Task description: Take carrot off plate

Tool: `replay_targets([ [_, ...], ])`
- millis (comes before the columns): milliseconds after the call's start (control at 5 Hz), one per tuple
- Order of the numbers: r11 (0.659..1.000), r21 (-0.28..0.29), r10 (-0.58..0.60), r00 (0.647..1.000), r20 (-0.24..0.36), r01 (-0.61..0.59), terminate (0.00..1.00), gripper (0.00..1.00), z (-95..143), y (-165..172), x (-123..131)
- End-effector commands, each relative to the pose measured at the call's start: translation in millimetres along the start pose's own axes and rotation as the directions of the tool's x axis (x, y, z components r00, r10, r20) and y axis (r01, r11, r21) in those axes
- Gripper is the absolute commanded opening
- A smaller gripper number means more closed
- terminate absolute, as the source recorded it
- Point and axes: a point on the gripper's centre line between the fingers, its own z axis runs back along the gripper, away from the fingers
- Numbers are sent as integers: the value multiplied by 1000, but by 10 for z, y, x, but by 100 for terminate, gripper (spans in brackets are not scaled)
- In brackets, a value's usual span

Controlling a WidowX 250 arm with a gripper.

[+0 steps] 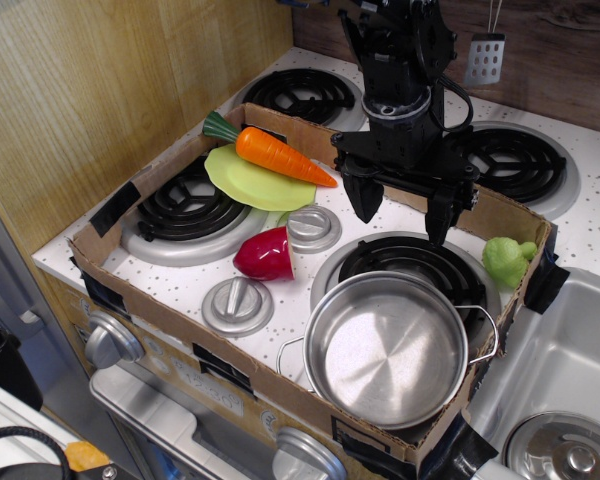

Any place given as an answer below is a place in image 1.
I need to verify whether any front right black burner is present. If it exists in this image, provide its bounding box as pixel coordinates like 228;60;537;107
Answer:
310;231;502;354

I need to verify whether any silver sink drain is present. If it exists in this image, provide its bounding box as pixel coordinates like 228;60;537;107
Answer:
502;412;600;479

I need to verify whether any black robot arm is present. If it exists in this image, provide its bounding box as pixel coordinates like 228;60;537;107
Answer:
331;1;479;245

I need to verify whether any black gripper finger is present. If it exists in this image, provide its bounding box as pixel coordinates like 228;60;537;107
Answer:
340;167;384;224
425;187;464;246

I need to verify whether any silver oven door handle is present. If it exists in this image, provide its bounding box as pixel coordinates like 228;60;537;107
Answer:
90;366;258;479

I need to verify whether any orange yellow cloth piece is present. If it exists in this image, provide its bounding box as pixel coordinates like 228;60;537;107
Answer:
64;441;110;472

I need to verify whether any stainless steel pot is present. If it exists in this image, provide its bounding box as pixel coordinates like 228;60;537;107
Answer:
299;271;499;430

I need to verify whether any green toy broccoli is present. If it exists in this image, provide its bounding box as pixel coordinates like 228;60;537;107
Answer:
482;237;537;289

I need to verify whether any silver oven dial right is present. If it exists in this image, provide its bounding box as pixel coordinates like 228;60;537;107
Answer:
272;427;348;480

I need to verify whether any silver slotted spatula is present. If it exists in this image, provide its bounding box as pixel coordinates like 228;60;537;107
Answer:
464;1;506;87

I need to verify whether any orange toy carrot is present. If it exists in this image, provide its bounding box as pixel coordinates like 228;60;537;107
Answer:
202;111;337;188

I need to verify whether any black burner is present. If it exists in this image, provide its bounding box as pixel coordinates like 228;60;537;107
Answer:
233;68;366;131
447;121;581;220
310;231;502;354
121;155;268;267

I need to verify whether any silver oven dial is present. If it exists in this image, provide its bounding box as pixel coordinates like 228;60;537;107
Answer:
85;311;145;370
272;427;348;480

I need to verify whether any silver stove knob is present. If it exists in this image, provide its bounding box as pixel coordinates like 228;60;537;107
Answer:
201;277;274;338
285;205;342;254

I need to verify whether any red toy vegetable half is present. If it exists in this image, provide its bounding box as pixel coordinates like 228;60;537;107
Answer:
233;226;295;281

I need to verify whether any back right black burner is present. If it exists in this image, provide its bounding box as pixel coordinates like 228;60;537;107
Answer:
447;121;581;220

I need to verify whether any cardboard fence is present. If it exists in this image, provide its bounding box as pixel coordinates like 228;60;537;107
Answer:
69;104;558;465

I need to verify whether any silver oven dial left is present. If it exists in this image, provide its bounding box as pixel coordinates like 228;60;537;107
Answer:
85;311;145;370

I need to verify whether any front left black burner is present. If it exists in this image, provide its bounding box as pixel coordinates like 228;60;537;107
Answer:
121;155;268;267

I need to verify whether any silver stove knob upper centre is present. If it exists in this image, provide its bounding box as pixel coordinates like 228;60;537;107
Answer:
285;205;342;254

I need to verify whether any metal sink basin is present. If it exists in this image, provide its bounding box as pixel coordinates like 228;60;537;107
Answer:
469;269;600;479

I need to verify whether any black cable loop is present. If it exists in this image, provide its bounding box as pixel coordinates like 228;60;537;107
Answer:
0;425;72;480

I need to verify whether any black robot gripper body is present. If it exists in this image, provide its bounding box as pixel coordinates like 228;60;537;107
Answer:
331;85;478;210

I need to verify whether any silver stove knob lower centre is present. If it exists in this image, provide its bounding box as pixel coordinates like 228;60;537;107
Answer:
201;277;274;338

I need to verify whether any light green plate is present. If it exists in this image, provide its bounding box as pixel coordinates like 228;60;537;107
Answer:
204;145;317;212

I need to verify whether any back left black burner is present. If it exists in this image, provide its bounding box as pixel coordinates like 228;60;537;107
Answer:
233;68;366;131

